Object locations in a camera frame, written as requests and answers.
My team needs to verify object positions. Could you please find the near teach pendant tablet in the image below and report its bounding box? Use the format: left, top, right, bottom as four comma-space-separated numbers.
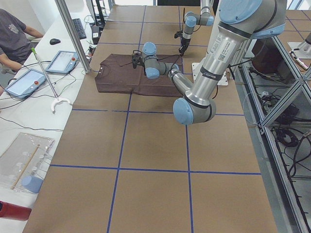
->
4, 69, 46, 99

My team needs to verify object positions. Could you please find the reacher stick white claw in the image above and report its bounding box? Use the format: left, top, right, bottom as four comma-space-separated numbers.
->
31, 48, 71, 114

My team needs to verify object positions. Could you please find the clear plastic bag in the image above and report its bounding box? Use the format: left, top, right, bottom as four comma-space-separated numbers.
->
0, 133, 54, 193

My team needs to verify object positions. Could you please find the brown t-shirt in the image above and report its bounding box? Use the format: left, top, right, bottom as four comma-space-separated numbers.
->
95, 54, 182, 97

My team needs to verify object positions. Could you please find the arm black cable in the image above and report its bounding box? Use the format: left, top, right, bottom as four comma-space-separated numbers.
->
120, 50, 185, 73

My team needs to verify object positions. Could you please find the teach pendant tablet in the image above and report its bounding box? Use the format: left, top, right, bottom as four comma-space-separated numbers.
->
45, 50, 79, 74
4, 69, 46, 99

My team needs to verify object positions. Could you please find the aluminium frame post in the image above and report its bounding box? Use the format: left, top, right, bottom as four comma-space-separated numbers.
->
55, 0, 91, 74

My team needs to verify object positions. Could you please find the black keyboard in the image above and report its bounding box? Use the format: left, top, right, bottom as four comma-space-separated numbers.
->
72, 18, 86, 39

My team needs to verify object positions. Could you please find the far teach pendant tablet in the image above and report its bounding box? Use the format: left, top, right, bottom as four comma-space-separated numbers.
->
45, 50, 79, 74

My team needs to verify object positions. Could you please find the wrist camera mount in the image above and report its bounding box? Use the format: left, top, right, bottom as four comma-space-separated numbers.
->
132, 50, 142, 69
174, 31, 183, 39

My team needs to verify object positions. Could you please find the red cylinder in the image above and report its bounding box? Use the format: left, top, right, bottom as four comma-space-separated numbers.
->
0, 201, 32, 221

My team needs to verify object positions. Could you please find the black computer mouse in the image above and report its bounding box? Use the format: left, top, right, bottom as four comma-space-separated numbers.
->
50, 38, 61, 45

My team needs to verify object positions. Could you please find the wooden stick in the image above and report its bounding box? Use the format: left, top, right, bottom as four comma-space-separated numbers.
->
10, 144, 40, 190

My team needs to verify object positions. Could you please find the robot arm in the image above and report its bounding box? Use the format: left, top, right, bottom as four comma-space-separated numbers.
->
174, 0, 214, 55
132, 0, 287, 125

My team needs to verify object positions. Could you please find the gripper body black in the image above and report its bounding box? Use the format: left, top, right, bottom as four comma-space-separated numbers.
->
137, 55, 145, 69
180, 37, 191, 49

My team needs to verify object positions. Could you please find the seated person grey shirt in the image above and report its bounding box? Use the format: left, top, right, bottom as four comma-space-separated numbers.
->
0, 9, 44, 71

